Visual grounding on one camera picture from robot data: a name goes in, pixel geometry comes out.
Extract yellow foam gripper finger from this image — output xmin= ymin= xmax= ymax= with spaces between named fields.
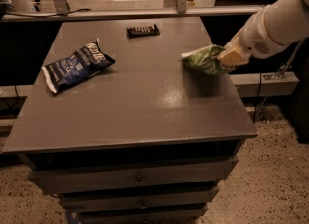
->
xmin=217 ymin=44 xmax=251 ymax=71

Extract green jalapeno chip bag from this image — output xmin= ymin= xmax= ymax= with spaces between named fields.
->
xmin=181 ymin=44 xmax=237 ymax=76

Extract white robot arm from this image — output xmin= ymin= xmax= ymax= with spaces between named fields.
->
xmin=217 ymin=0 xmax=309 ymax=68

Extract dark rxbar chocolate bar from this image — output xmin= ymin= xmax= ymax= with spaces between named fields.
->
xmin=126 ymin=24 xmax=160 ymax=38

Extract blue kettle chip bag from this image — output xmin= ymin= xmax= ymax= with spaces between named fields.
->
xmin=42 ymin=38 xmax=115 ymax=94

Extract grey low ledge beam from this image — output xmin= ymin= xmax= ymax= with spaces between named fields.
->
xmin=230 ymin=72 xmax=299 ymax=98

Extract grey drawer cabinet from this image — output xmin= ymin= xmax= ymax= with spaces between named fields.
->
xmin=0 ymin=16 xmax=258 ymax=224

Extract top grey drawer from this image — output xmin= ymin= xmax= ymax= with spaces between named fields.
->
xmin=29 ymin=155 xmax=239 ymax=194

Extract grey drawer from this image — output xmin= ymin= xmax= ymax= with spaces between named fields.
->
xmin=60 ymin=184 xmax=218 ymax=213
xmin=78 ymin=204 xmax=207 ymax=224
xmin=29 ymin=155 xmax=239 ymax=194

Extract middle grey drawer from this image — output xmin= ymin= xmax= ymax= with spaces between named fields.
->
xmin=60 ymin=184 xmax=218 ymax=213

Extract bottom grey drawer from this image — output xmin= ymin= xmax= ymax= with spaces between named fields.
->
xmin=78 ymin=204 xmax=207 ymax=224

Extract metal railing bar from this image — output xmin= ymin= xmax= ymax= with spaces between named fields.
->
xmin=0 ymin=5 xmax=264 ymax=23

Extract black cable on rail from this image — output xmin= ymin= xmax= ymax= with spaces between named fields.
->
xmin=3 ymin=7 xmax=91 ymax=18

